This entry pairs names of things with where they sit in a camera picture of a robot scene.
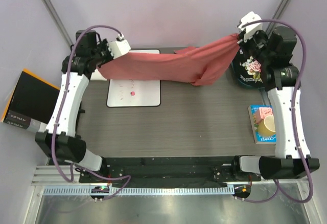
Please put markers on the teal plastic basket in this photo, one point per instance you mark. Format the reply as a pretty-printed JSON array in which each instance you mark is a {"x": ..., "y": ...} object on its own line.
[{"x": 244, "y": 76}]

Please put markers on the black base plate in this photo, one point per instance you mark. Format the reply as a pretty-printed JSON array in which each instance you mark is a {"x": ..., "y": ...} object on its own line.
[{"x": 169, "y": 172}]

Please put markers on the aluminium frame rail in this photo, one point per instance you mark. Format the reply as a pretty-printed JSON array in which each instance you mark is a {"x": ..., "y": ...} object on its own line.
[{"x": 49, "y": 175}]

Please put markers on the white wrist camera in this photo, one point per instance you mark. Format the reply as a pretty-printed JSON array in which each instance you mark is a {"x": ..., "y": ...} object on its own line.
[
  {"x": 118, "y": 48},
  {"x": 247, "y": 27}
]

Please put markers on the slotted cable duct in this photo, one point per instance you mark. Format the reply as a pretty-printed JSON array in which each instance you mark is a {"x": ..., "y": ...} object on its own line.
[{"x": 98, "y": 191}]

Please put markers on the yellow mug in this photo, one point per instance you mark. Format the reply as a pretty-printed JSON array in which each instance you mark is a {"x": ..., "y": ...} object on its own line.
[{"x": 266, "y": 127}]

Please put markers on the black floral t shirt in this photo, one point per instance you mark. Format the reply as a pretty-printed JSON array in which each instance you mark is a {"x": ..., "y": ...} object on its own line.
[{"x": 253, "y": 64}]

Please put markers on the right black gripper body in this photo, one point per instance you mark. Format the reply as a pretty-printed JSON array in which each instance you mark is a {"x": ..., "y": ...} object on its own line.
[{"x": 258, "y": 42}]

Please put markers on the white dry-erase board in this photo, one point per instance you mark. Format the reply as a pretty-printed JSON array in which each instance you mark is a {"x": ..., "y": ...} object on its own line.
[{"x": 133, "y": 93}]

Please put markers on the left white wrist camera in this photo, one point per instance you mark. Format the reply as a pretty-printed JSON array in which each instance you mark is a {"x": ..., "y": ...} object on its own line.
[{"x": 118, "y": 48}]

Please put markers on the folded white t shirt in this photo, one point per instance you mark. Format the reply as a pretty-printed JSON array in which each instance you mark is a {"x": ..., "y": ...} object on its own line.
[{"x": 96, "y": 76}]

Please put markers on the pink t shirt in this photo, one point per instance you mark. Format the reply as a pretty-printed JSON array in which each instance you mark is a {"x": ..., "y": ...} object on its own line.
[{"x": 197, "y": 66}]

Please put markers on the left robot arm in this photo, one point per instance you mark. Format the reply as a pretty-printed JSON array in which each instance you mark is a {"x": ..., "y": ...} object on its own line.
[{"x": 59, "y": 139}]

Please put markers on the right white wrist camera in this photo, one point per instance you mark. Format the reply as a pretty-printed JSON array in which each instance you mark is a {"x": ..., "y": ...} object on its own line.
[{"x": 247, "y": 27}]

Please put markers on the black orange clip file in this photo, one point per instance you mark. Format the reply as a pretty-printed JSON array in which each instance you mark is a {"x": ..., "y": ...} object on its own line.
[{"x": 31, "y": 103}]

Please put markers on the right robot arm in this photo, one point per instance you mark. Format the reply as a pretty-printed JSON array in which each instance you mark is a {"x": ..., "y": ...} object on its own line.
[{"x": 292, "y": 157}]

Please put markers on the blue picture book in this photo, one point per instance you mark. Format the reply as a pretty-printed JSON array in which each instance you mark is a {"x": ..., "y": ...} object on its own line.
[{"x": 257, "y": 138}]

